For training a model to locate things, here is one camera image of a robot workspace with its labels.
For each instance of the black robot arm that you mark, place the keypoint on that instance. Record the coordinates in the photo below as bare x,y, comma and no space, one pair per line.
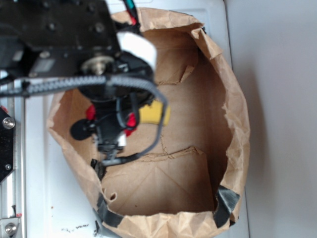
58,45

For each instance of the small black microphone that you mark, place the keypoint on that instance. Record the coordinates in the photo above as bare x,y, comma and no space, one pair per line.
82,129

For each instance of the black bracket with bolts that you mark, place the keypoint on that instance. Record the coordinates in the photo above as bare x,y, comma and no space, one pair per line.
7,124

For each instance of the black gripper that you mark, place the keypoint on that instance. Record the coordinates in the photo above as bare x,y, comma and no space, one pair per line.
111,120

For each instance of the brown paper bag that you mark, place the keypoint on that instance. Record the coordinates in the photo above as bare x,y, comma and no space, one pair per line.
191,184

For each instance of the yellow sponge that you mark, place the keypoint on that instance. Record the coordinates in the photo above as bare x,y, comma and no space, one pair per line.
151,113

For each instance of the aluminium frame rail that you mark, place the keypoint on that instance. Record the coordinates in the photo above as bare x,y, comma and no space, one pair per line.
12,189

